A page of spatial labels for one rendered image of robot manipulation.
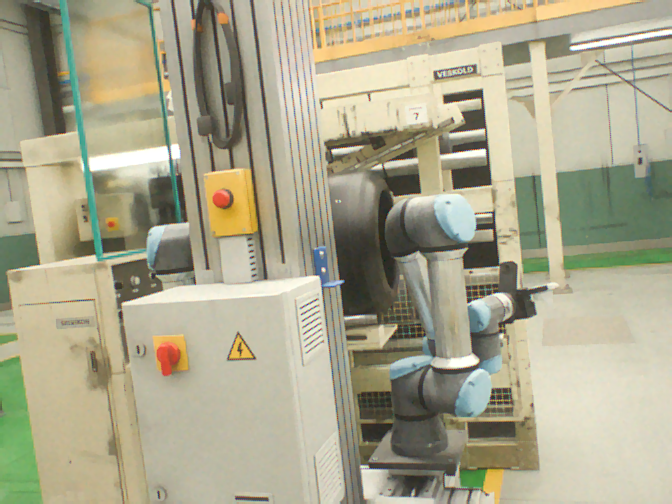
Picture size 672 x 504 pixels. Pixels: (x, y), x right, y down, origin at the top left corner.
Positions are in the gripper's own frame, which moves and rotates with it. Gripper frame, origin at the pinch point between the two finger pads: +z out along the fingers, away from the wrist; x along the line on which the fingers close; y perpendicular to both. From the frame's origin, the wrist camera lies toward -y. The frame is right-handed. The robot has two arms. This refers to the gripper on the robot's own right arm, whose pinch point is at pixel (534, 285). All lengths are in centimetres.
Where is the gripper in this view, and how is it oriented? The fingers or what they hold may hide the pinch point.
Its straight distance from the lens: 199.1
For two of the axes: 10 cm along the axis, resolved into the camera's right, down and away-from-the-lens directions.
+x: 6.9, -1.6, -7.0
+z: 6.9, -1.4, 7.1
